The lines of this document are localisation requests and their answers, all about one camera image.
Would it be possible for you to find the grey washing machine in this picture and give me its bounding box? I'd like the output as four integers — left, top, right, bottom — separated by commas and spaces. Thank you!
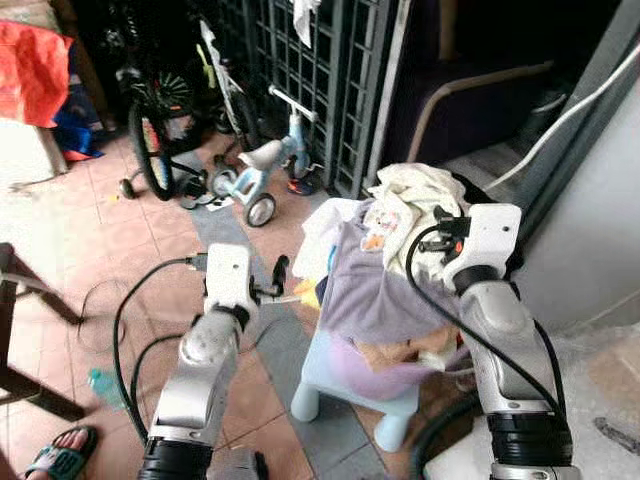
514, 20, 640, 333

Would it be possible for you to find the cream crumpled cloth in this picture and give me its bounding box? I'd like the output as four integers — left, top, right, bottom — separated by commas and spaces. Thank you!
364, 162, 467, 279

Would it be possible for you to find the white garment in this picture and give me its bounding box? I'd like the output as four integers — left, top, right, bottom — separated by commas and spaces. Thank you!
292, 196, 377, 288

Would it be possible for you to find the grey purple garment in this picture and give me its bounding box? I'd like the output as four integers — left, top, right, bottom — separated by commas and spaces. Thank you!
319, 214, 473, 347

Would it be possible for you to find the light blue plastic stool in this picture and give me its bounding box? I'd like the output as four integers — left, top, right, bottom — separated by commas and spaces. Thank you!
289, 324, 422, 454

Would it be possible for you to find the light blue child tricycle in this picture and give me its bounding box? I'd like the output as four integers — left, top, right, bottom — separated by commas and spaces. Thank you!
180, 85, 327, 230

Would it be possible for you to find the dark armchair with wooden arm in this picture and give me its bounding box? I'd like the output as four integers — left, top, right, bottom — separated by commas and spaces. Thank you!
384, 0, 603, 168

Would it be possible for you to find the peach garment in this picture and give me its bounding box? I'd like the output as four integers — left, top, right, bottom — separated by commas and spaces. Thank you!
354, 330, 463, 375

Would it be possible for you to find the lilac garment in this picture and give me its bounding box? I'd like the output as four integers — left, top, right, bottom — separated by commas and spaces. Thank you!
324, 330, 473, 402

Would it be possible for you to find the grey robot leg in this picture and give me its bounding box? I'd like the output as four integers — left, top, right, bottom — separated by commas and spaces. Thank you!
209, 449, 270, 480

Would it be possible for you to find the green plastic bottle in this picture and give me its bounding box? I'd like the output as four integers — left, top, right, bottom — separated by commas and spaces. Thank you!
87, 367, 130, 412

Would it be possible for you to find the black child bicycle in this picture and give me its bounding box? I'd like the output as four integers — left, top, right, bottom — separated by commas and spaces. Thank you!
104, 0, 253, 203

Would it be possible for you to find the dark metal grid gate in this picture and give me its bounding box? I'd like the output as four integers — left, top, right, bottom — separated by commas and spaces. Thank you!
204, 0, 403, 202

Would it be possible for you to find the blue bag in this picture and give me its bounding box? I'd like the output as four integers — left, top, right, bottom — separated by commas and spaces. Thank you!
52, 98, 107, 164

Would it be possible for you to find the white hanging cloth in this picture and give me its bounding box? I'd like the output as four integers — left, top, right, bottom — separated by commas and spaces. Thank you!
292, 0, 324, 47

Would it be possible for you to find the person's foot in green sandal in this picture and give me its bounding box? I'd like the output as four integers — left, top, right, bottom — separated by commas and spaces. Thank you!
24, 424, 102, 480

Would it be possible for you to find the red cloth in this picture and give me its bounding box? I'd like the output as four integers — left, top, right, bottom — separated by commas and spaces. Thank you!
0, 19, 74, 130

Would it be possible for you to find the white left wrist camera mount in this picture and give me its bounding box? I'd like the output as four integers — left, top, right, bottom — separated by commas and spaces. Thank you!
203, 243, 260, 321

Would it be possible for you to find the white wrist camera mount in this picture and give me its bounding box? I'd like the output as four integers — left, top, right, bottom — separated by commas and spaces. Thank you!
440, 203, 524, 292
203, 243, 260, 321

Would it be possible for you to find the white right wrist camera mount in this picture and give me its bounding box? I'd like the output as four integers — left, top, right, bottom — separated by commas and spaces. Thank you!
440, 203, 524, 292

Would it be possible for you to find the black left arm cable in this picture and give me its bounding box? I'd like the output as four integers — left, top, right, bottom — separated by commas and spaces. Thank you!
111, 254, 211, 442

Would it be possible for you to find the white hose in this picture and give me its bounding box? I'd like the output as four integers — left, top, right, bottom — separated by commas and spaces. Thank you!
484, 44, 640, 192

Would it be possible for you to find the black hose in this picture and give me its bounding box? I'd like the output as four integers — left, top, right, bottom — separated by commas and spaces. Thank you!
407, 391, 483, 480

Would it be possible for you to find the dark wooden furniture frame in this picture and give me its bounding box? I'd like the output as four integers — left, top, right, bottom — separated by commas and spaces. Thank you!
0, 242, 88, 423

